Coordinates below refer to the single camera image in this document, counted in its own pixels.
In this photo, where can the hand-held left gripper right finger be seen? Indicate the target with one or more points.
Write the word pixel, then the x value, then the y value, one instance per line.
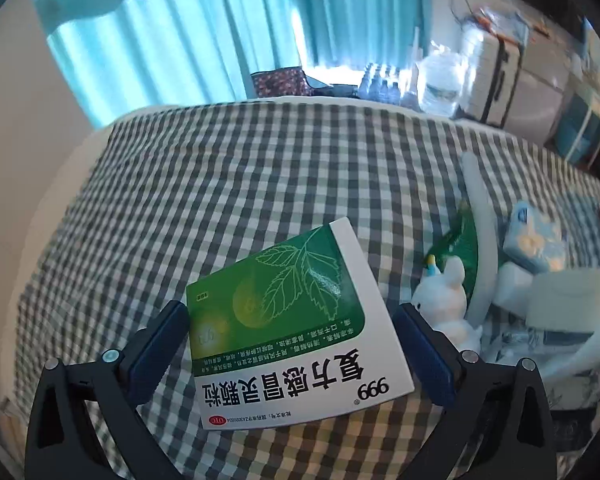
pixel 425 355

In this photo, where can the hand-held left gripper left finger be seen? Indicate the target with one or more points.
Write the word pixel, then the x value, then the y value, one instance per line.
pixel 165 340

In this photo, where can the green and white medicine box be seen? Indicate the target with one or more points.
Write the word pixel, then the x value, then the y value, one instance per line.
pixel 300 320

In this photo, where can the small white bottles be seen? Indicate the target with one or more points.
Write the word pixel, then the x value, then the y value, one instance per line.
pixel 482 220

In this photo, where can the white lace cloth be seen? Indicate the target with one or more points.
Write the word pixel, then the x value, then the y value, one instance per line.
pixel 570 295

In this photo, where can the dark blue patterned pouch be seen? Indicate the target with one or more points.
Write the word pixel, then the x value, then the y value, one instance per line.
pixel 577 427

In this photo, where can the light blue tissue packet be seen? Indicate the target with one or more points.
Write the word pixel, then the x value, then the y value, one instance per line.
pixel 532 240

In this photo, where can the green checkered bed sheet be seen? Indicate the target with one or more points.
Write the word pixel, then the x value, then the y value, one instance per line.
pixel 230 170

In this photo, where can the large clear water jug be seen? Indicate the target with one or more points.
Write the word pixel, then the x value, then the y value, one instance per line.
pixel 442 85

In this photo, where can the pack of water bottles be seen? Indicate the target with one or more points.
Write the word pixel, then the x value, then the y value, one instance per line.
pixel 385 85

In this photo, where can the blue plastic basket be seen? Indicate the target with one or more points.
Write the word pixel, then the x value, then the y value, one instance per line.
pixel 575 125

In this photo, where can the silver mini fridge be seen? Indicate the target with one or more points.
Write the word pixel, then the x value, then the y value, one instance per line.
pixel 535 100

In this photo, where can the dark floral bag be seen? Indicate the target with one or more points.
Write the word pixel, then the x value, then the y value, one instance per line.
pixel 280 82

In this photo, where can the white suitcase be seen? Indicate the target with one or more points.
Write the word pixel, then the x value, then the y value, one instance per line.
pixel 495 75

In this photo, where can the wide teal window curtain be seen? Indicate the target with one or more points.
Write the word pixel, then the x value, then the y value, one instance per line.
pixel 155 35

